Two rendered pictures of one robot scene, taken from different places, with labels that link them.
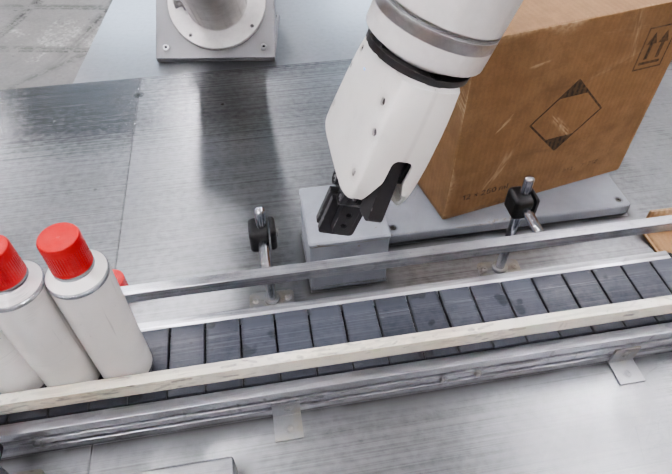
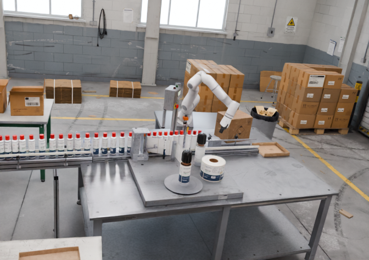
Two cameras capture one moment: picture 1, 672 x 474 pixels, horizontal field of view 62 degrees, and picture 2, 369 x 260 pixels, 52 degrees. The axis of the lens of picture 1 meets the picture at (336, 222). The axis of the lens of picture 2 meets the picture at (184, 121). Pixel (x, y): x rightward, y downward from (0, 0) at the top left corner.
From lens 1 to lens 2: 3.24 m
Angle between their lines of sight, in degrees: 28
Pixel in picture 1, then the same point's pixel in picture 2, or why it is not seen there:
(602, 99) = (244, 128)
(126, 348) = not seen: hidden behind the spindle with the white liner
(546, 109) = (238, 128)
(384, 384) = (223, 153)
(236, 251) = not seen: hidden behind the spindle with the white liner
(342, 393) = (219, 153)
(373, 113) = (225, 120)
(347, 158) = (223, 124)
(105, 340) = not seen: hidden behind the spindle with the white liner
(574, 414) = (244, 157)
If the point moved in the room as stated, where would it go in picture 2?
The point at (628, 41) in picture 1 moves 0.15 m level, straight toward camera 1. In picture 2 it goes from (245, 121) to (242, 125)
